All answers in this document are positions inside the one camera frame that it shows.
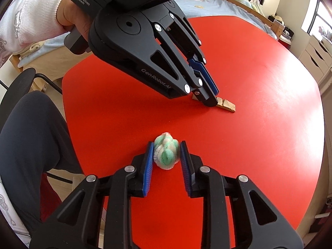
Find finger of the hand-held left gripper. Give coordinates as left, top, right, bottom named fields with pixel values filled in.
left=161, top=1, right=220, bottom=95
left=124, top=13, right=219, bottom=108

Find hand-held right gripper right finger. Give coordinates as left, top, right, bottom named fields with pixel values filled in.
left=180, top=140, right=304, bottom=249

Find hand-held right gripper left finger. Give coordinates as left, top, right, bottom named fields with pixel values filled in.
left=29, top=141, right=155, bottom=249

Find wooden blocks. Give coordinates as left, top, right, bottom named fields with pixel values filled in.
left=191, top=95, right=236, bottom=114

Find person's left forearm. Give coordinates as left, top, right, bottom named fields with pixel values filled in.
left=0, top=0, right=77, bottom=68

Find person's left hand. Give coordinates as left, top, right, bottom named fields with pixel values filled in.
left=55, top=0, right=98, bottom=41

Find beige bed base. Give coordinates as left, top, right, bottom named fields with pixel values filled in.
left=18, top=44, right=90, bottom=92

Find white drawer unit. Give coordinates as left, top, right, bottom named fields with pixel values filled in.
left=299, top=35, right=332, bottom=84

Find person's leg in dark pants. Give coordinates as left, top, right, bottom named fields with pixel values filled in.
left=0, top=91, right=84, bottom=235

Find black mesh chair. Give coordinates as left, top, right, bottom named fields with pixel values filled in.
left=0, top=67, right=74, bottom=185

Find black framed window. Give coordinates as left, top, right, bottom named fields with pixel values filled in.
left=301, top=0, right=332, bottom=42

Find person's white shirt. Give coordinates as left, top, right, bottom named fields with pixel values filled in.
left=0, top=176, right=32, bottom=247

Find wooden bed frame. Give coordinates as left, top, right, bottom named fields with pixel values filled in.
left=217, top=0, right=286, bottom=41

